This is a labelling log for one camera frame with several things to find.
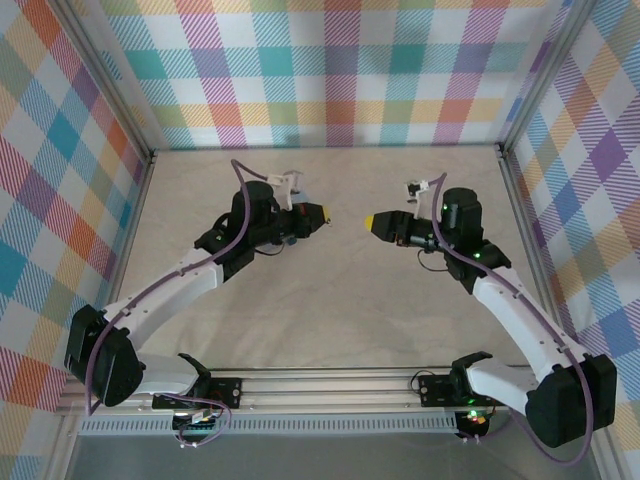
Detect grey metal sheet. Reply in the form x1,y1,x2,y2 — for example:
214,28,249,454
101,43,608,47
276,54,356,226
49,432,609,480

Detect aluminium side rail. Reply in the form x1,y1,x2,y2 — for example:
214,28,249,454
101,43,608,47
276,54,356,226
497,144,576,346
87,149,159,376

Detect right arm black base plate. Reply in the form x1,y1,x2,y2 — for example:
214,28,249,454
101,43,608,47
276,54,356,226
418,372,511,409

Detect aluminium frame post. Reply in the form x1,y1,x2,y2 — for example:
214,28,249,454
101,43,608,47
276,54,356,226
493,0,602,161
47,0,159,166

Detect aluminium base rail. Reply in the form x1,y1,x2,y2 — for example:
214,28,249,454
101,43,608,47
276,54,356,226
53,367,524,417

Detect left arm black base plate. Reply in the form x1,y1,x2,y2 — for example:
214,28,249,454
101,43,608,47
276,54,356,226
151,377,245,410

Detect grey slotted cable duct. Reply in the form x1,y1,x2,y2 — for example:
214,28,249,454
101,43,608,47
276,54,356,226
78,417,460,437

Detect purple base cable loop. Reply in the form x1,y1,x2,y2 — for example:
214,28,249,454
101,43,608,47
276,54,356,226
159,392,234,449

